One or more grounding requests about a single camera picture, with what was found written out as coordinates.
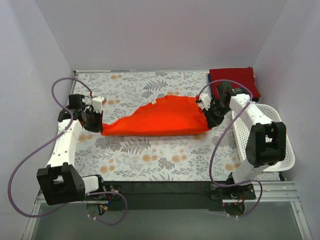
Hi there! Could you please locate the orange t-shirt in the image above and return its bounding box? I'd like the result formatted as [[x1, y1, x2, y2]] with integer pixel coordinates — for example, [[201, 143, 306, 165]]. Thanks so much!
[[100, 95, 210, 137]]

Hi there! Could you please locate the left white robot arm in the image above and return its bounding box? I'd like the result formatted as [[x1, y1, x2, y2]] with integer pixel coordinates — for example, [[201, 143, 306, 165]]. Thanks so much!
[[36, 94, 107, 206]]

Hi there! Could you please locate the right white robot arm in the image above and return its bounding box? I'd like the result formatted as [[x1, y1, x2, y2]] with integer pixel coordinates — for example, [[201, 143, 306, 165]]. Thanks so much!
[[196, 79, 287, 199]]

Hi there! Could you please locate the folded blue t-shirt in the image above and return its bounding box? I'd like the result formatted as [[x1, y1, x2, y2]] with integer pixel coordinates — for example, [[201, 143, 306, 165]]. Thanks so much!
[[207, 72, 214, 99]]

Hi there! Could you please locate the floral patterned table mat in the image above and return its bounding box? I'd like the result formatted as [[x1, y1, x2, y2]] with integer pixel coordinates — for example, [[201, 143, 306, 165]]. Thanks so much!
[[48, 70, 281, 182]]

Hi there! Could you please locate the folded dark red t-shirt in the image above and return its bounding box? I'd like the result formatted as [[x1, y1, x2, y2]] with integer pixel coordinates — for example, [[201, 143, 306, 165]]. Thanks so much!
[[207, 67, 261, 102]]

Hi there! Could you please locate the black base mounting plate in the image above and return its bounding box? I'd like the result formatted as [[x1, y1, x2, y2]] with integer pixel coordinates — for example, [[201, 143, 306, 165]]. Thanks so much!
[[104, 181, 257, 212]]

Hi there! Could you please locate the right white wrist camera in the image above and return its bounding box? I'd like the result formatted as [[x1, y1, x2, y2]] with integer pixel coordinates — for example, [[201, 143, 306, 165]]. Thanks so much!
[[198, 93, 211, 110]]

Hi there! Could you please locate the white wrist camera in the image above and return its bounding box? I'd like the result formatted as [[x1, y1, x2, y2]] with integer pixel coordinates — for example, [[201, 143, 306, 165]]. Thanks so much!
[[90, 96, 107, 114], [198, 93, 211, 110]]

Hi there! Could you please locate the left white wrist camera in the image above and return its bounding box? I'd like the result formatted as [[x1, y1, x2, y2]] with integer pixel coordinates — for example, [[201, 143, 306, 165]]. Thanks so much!
[[90, 96, 107, 114]]

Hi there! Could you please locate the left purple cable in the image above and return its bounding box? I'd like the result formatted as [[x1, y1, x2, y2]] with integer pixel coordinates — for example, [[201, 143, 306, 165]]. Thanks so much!
[[7, 77, 128, 226]]

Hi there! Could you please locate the aluminium frame rail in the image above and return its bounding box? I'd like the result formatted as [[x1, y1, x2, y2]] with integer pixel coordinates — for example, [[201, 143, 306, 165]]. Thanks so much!
[[23, 182, 312, 240]]

